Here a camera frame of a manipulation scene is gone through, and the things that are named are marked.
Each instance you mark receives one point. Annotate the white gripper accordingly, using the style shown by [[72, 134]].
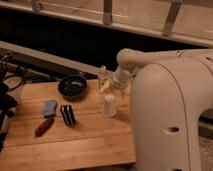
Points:
[[120, 79]]

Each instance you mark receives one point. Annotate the white ceramic cup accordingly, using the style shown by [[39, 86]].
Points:
[[109, 106]]

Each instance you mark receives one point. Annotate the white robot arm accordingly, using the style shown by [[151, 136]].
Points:
[[169, 92]]

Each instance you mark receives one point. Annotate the blue eraser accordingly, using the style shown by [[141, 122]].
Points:
[[49, 108]]

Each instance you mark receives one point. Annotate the clear glass bottle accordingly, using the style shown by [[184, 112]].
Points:
[[102, 76]]

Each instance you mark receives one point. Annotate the black round bowl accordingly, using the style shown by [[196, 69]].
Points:
[[73, 86]]

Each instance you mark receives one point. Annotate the black white striped block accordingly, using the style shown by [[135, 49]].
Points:
[[68, 115]]

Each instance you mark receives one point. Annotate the red brown pocket knife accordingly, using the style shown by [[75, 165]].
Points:
[[42, 128]]

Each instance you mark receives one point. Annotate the metal window frame rail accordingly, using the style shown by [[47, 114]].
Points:
[[188, 21]]

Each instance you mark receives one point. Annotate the black equipment with cables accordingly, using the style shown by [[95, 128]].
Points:
[[8, 83]]

